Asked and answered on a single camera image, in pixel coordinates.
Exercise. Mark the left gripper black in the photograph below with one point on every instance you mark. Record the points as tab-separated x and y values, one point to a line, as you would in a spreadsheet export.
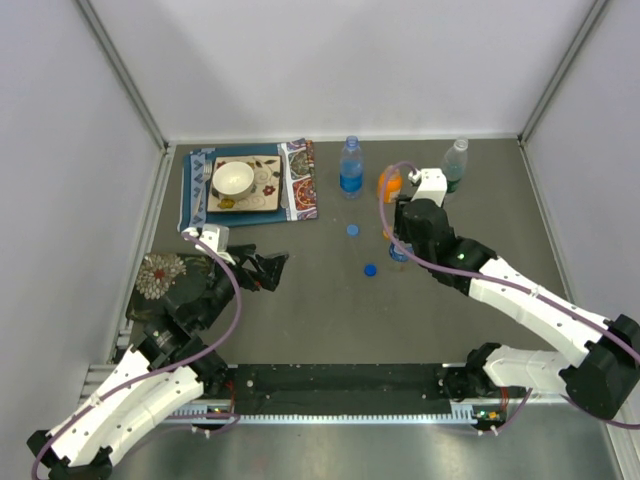
272	268

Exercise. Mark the blue liquid bottle blue cap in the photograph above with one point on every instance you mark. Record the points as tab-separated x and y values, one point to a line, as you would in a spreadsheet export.
351	170

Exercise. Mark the clear water bottle blue cap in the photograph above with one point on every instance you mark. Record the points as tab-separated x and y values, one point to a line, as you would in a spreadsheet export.
400	259

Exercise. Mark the orange juice bottle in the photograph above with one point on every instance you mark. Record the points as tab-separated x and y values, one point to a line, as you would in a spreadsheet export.
390	184

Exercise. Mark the clear bottle green label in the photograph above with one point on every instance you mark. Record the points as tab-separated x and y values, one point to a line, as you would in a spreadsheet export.
454	163

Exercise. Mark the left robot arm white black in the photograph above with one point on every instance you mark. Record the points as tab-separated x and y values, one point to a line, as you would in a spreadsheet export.
165	367

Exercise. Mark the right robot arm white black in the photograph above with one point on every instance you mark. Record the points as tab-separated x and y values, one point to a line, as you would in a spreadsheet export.
593	360

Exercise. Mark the silver knife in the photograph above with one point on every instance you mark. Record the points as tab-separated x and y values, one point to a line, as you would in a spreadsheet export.
284	197

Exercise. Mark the dark floral coaster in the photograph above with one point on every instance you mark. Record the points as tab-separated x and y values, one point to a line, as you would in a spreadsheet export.
173	285

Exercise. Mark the white ceramic bowl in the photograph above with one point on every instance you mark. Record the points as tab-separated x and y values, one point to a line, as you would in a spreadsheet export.
233	180

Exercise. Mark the blue patterned placemat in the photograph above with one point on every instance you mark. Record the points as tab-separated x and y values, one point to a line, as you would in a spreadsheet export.
297	158

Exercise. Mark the silver fork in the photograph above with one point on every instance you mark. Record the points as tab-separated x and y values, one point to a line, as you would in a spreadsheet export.
206	176

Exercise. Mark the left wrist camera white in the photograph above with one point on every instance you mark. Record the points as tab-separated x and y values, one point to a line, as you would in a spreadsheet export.
210	238

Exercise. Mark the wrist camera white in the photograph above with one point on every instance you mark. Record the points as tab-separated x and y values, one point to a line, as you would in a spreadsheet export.
210	238
429	183

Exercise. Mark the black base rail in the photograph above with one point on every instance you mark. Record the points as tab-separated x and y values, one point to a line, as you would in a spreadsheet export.
347	389

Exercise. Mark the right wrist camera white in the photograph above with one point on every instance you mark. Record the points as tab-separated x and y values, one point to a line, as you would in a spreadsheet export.
429	183

